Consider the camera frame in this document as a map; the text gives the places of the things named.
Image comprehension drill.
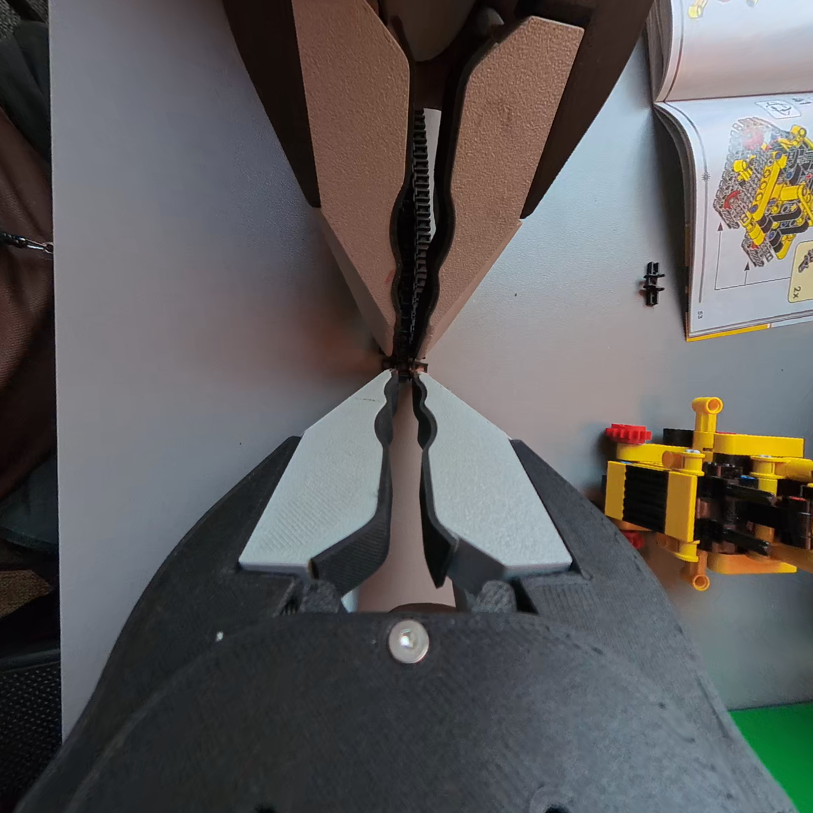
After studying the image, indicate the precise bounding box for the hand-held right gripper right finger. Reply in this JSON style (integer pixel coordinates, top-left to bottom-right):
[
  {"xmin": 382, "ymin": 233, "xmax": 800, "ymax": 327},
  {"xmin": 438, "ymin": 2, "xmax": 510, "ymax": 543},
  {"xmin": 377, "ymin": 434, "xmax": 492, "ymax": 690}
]
[{"xmin": 413, "ymin": 373, "xmax": 574, "ymax": 598}]

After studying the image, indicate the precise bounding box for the green plastic bin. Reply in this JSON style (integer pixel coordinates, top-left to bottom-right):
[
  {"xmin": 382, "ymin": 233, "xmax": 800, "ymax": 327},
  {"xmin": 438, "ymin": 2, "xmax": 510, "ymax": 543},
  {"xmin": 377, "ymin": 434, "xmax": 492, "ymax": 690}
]
[{"xmin": 727, "ymin": 702, "xmax": 813, "ymax": 813}]

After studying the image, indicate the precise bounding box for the black lego track strip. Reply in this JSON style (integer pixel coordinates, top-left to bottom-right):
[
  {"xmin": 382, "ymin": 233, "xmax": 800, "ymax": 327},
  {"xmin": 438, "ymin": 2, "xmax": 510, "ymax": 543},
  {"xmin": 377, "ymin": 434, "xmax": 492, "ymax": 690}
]
[{"xmin": 390, "ymin": 108, "xmax": 447, "ymax": 363}]

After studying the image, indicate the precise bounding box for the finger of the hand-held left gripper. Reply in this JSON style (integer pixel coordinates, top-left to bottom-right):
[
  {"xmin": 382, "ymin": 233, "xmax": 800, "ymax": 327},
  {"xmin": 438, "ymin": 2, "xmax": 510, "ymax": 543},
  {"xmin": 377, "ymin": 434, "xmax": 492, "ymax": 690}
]
[
  {"xmin": 292, "ymin": 0, "xmax": 412, "ymax": 354},
  {"xmin": 418, "ymin": 16, "xmax": 586, "ymax": 358}
]

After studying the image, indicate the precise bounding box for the person's torso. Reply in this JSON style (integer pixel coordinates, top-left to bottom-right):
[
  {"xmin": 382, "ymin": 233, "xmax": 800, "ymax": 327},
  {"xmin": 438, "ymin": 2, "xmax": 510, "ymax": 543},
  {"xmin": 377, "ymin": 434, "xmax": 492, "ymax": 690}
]
[{"xmin": 0, "ymin": 108, "xmax": 59, "ymax": 572}]

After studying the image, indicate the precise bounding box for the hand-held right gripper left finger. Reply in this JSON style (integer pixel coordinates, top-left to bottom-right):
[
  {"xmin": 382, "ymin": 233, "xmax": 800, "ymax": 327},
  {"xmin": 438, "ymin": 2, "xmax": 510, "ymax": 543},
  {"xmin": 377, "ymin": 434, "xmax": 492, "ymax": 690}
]
[{"xmin": 239, "ymin": 370, "xmax": 401, "ymax": 597}]

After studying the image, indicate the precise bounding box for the yellow lego bulldozer model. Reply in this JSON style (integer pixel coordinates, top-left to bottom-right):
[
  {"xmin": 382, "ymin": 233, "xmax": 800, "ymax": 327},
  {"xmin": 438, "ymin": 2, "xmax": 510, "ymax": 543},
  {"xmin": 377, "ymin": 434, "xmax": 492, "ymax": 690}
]
[{"xmin": 600, "ymin": 397, "xmax": 813, "ymax": 592}]

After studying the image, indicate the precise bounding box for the lego instruction booklet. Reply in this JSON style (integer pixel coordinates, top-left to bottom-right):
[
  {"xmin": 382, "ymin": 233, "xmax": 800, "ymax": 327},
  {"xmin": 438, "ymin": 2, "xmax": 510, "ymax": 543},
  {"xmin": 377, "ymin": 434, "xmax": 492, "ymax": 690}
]
[{"xmin": 647, "ymin": 0, "xmax": 813, "ymax": 343}]

